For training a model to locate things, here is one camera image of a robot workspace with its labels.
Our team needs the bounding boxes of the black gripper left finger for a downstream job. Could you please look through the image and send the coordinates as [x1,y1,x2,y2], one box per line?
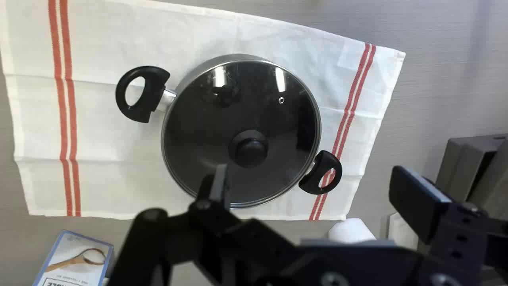
[106,162,306,286]

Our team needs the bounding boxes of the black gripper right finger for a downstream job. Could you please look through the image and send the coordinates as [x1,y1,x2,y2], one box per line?
[388,163,508,286]

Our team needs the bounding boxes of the glass lid black knob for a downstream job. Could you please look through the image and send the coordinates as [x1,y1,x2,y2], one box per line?
[161,55,323,210]

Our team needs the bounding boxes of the black cooking pot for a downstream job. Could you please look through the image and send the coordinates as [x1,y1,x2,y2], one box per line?
[115,52,345,211]

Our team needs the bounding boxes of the grey box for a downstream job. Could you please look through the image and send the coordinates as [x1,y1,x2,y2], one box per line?
[434,132,508,224]

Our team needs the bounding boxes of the blue white carton box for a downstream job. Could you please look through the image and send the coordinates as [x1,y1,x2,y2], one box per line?
[33,229,117,286]

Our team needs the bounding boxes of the white towel red stripes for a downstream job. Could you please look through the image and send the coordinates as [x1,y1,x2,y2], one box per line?
[0,0,409,222]

